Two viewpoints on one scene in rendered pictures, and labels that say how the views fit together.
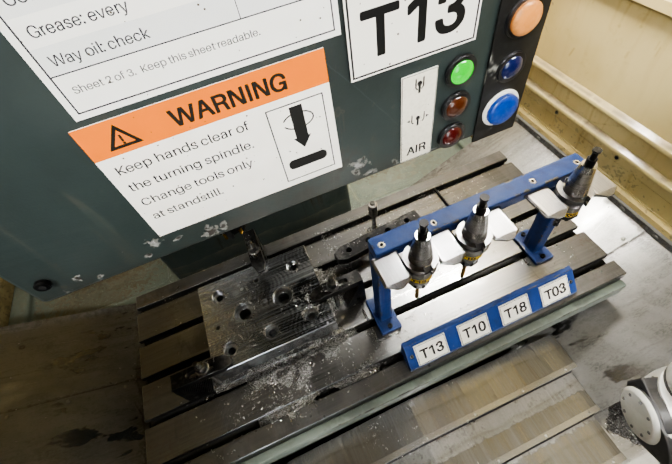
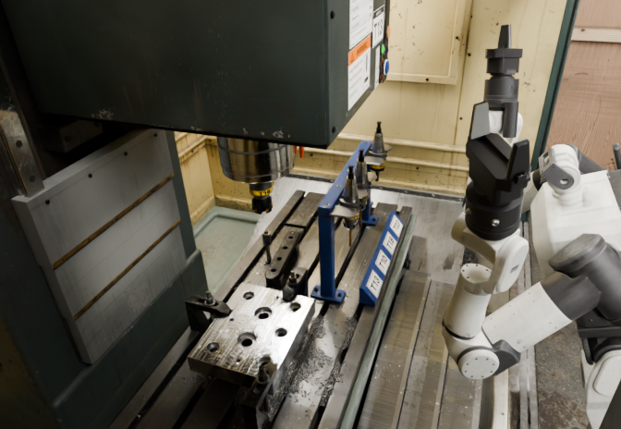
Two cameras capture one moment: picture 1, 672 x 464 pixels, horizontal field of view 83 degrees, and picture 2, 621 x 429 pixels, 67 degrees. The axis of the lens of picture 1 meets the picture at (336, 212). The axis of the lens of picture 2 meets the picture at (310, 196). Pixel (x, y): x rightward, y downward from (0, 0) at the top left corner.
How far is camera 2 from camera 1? 89 cm
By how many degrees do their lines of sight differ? 46
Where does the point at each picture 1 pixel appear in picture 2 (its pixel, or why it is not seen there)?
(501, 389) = (415, 305)
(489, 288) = (366, 248)
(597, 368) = (439, 269)
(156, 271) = not seen: outside the picture
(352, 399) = (361, 342)
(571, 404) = (446, 291)
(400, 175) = (220, 260)
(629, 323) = (431, 238)
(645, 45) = not seen: hidden behind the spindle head
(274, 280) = (246, 310)
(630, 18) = not seen: hidden behind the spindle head
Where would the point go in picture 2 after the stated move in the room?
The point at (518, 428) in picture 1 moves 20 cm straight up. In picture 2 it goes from (439, 316) to (445, 269)
